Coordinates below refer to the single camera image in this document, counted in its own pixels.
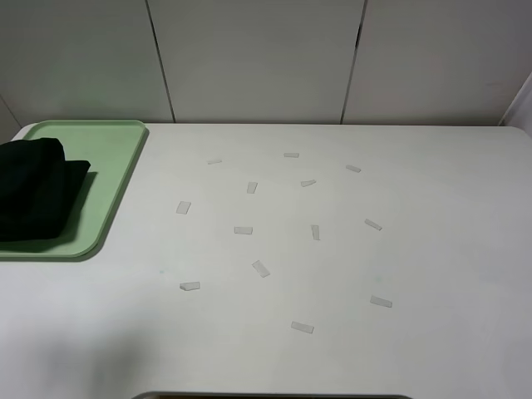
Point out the black short sleeve t-shirt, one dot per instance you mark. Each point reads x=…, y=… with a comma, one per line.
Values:
x=39, y=187

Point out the light green plastic tray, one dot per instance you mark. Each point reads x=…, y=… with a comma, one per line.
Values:
x=113, y=149

